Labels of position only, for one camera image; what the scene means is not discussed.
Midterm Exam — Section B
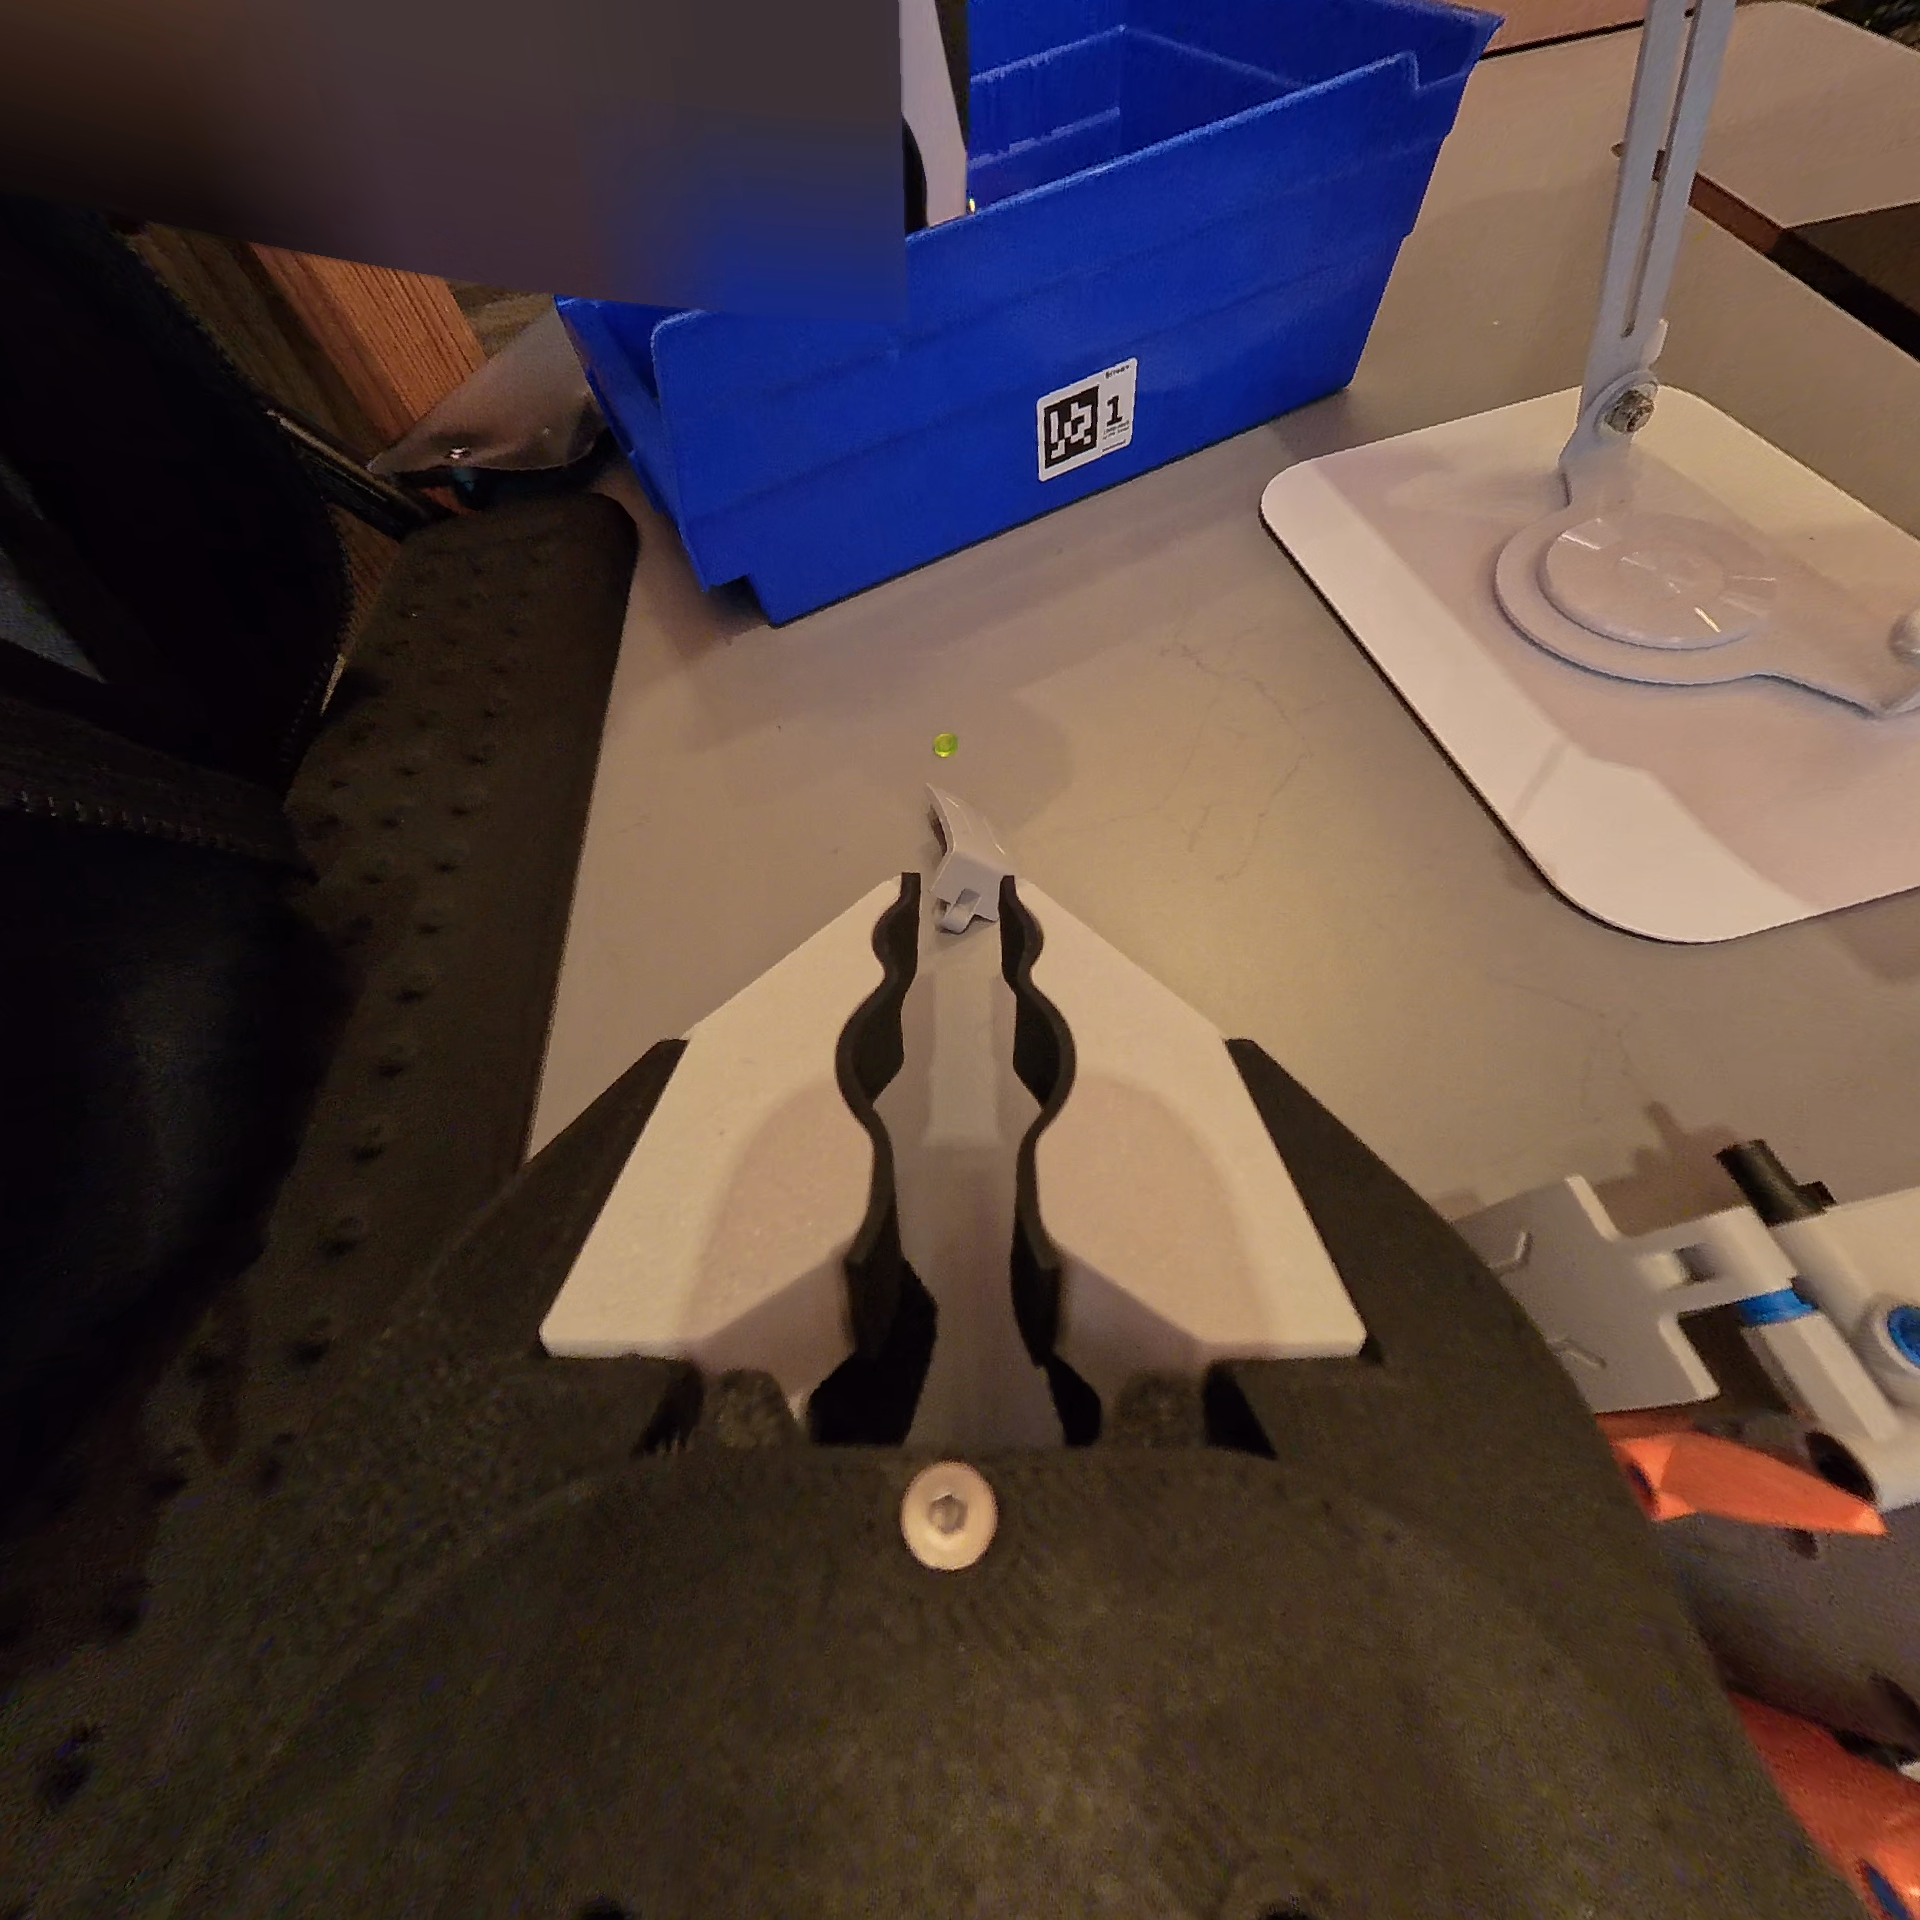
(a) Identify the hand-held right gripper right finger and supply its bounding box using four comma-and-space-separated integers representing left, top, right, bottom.
992, 872, 1370, 1421

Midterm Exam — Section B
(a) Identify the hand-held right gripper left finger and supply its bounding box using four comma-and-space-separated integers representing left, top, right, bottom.
540, 871, 943, 1421

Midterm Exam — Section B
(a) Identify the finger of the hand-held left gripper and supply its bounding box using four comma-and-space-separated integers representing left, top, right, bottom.
901, 0, 971, 230

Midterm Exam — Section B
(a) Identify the blue plastic bin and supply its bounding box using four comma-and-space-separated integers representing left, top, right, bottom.
559, 0, 1504, 629

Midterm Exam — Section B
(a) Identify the small grey curved brick piece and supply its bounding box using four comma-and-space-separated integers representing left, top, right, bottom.
928, 791, 1011, 934

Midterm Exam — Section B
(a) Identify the black studded foam pad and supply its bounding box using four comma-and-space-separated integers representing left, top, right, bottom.
0, 490, 644, 1920

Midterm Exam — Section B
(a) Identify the grey orange toy brick model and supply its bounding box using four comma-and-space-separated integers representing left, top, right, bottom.
1448, 1141, 1920, 1920

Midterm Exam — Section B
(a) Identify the wooden furniture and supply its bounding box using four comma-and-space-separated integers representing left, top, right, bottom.
143, 223, 489, 453

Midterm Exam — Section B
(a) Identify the dark wooden table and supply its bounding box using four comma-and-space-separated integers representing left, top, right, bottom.
1697, 134, 1920, 361

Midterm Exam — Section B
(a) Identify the white stand with base plate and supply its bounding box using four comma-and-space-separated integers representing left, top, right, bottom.
1260, 0, 1920, 944

